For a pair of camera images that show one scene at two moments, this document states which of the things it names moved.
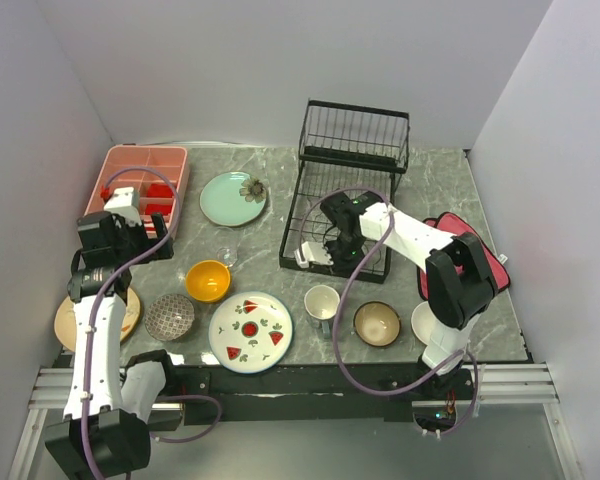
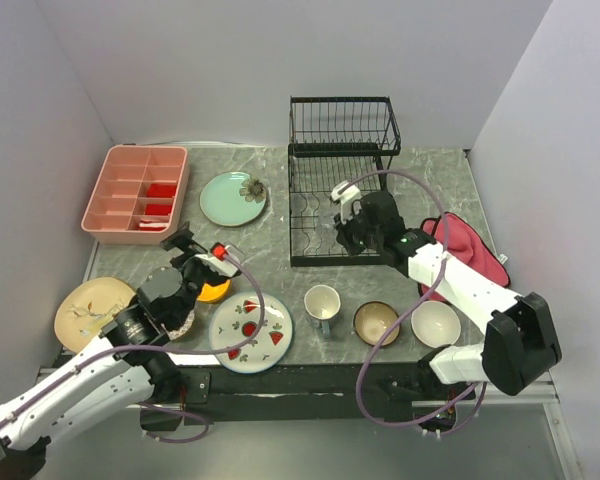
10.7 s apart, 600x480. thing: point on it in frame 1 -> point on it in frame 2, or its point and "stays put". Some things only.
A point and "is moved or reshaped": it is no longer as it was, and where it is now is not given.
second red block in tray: (165, 209) stays put
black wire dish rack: (351, 159) is moved or reshaped
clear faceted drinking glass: (226, 244) -> (326, 227)
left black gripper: (158, 227) -> (183, 239)
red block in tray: (159, 191) stays put
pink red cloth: (452, 224) stays put
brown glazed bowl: (377, 323) stays put
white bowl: (423, 321) stays put
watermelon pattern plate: (250, 332) stays put
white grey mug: (322, 303) stays put
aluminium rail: (494, 385) stays put
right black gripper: (340, 266) -> (343, 231)
